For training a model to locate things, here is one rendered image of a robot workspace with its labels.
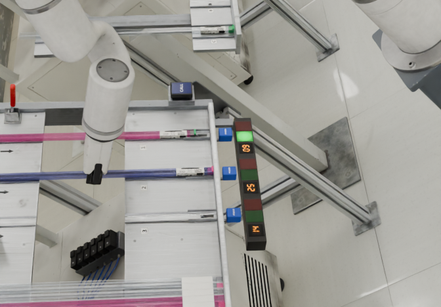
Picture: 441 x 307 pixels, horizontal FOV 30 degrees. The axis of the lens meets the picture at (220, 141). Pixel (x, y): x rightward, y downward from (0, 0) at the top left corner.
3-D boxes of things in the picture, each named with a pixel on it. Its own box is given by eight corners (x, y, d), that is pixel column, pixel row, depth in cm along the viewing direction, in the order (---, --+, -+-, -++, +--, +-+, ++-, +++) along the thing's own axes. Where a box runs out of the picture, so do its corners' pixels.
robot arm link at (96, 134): (83, 96, 164) (82, 106, 166) (82, 130, 158) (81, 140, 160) (125, 100, 165) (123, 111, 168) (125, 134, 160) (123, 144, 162)
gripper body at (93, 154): (84, 102, 166) (79, 138, 174) (83, 141, 159) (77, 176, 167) (122, 105, 167) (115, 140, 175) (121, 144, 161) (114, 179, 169)
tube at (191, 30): (233, 29, 198) (233, 25, 197) (233, 33, 197) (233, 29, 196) (20, 35, 195) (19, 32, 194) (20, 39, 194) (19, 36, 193)
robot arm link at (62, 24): (29, -44, 147) (102, 71, 168) (12, 15, 136) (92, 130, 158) (74, -57, 144) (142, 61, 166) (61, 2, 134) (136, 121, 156)
